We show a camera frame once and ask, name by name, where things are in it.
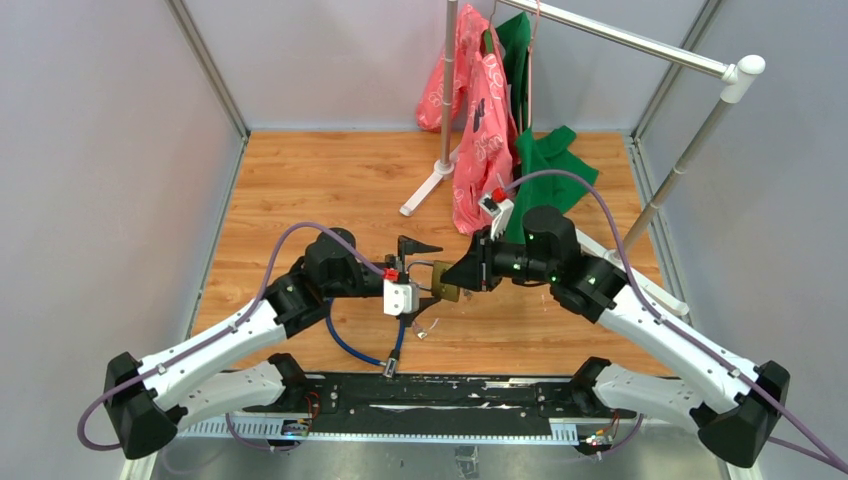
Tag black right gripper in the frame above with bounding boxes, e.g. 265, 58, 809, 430
442, 226, 557, 293

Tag brass padlock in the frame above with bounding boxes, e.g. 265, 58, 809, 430
430, 261, 460, 303

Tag small silver cable-lock keys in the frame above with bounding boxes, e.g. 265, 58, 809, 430
411, 318, 440, 340

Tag blue cable lock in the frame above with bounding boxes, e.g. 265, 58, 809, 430
325, 315, 418, 369

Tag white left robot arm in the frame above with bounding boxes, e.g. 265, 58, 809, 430
100, 225, 437, 460

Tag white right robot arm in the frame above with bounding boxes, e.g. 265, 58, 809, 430
440, 206, 790, 468

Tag pink patterned garment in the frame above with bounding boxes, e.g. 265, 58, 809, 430
449, 4, 517, 235

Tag green garment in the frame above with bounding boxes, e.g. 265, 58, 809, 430
484, 10, 600, 246

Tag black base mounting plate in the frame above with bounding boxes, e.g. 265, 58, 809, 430
249, 372, 636, 442

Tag pink clothes hanger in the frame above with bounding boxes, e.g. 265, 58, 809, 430
489, 1, 541, 146

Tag metal clothes rack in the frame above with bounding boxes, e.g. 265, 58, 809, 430
399, 1, 766, 316

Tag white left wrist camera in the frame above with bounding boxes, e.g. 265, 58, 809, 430
383, 279, 420, 317

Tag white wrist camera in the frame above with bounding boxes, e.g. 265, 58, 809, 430
383, 279, 420, 317
478, 187, 514, 241

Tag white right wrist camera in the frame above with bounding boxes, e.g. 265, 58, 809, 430
478, 187, 514, 241

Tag aluminium frame rail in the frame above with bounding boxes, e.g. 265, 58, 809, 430
164, 0, 250, 143

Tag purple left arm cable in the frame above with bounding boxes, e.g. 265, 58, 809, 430
76, 221, 401, 453

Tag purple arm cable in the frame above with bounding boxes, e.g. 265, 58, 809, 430
76, 221, 401, 453
491, 169, 848, 473

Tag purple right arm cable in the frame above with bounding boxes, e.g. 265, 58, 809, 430
491, 169, 848, 473

